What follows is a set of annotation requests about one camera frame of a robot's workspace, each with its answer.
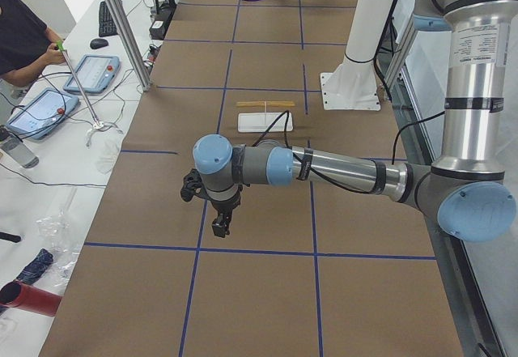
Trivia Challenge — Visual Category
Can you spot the person in black shirt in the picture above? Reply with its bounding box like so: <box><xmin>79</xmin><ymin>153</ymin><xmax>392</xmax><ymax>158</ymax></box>
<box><xmin>1</xmin><ymin>0</ymin><xmax>65</xmax><ymax>87</ymax></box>

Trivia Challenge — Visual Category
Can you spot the far blue teach pendant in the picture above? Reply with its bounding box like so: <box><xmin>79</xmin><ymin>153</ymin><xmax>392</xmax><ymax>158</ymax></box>
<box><xmin>70</xmin><ymin>54</ymin><xmax>121</xmax><ymax>94</ymax></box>

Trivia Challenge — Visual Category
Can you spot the black keyboard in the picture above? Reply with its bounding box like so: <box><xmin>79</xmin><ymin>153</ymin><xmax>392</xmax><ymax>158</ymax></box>
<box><xmin>98</xmin><ymin>1</ymin><xmax>117</xmax><ymax>37</ymax></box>

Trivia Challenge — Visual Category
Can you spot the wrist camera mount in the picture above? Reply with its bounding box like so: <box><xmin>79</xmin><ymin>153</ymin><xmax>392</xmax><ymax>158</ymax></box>
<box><xmin>180</xmin><ymin>168</ymin><xmax>209</xmax><ymax>202</ymax></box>

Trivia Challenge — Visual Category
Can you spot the blue teach pendant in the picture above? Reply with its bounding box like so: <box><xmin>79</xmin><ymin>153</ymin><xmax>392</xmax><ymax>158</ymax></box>
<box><xmin>6</xmin><ymin>87</ymin><xmax>79</xmax><ymax>139</ymax></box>
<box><xmin>70</xmin><ymin>54</ymin><xmax>121</xmax><ymax>94</ymax></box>

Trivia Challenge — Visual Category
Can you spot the near blue teach pendant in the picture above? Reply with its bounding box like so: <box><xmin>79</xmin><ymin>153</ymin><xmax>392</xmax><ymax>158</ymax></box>
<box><xmin>6</xmin><ymin>87</ymin><xmax>79</xmax><ymax>139</ymax></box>

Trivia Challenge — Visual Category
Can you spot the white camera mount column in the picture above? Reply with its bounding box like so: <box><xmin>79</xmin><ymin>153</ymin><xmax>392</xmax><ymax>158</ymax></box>
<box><xmin>321</xmin><ymin>0</ymin><xmax>396</xmax><ymax>111</ymax></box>

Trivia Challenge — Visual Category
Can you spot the white wooden towel rack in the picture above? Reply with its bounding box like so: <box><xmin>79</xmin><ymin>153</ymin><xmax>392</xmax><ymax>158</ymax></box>
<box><xmin>236</xmin><ymin>100</ymin><xmax>295</xmax><ymax>133</ymax></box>

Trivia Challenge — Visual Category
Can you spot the red cylinder bottle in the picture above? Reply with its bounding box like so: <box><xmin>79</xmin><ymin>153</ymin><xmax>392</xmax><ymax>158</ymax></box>
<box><xmin>1</xmin><ymin>281</ymin><xmax>62</xmax><ymax>317</ymax></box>

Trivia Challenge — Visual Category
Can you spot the clear water bottle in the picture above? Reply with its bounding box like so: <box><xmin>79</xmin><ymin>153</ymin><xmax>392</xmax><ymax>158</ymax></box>
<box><xmin>0</xmin><ymin>125</ymin><xmax>39</xmax><ymax>168</ymax></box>

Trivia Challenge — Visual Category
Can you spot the aluminium frame post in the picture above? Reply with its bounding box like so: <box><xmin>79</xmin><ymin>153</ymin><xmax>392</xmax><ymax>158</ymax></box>
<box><xmin>105</xmin><ymin>0</ymin><xmax>151</xmax><ymax>91</ymax></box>

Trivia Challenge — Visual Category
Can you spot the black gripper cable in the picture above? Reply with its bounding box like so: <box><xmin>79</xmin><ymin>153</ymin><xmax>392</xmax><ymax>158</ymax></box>
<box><xmin>253</xmin><ymin>108</ymin><xmax>446</xmax><ymax>194</ymax></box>

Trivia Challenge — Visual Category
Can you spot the black computer mouse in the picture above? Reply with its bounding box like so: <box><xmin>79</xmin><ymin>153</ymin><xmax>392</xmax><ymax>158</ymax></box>
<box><xmin>90</xmin><ymin>38</ymin><xmax>109</xmax><ymax>49</ymax></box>

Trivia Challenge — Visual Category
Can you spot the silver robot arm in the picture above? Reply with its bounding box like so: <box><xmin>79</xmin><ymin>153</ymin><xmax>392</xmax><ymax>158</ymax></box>
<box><xmin>180</xmin><ymin>0</ymin><xmax>517</xmax><ymax>242</ymax></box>

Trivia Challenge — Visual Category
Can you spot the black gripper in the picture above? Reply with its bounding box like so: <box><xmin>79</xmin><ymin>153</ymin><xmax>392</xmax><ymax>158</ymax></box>
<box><xmin>209</xmin><ymin>186</ymin><xmax>243</xmax><ymax>238</ymax></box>

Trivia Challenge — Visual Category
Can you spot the black box with label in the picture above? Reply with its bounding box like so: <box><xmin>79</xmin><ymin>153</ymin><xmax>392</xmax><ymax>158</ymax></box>
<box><xmin>149</xmin><ymin>9</ymin><xmax>172</xmax><ymax>40</ymax></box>

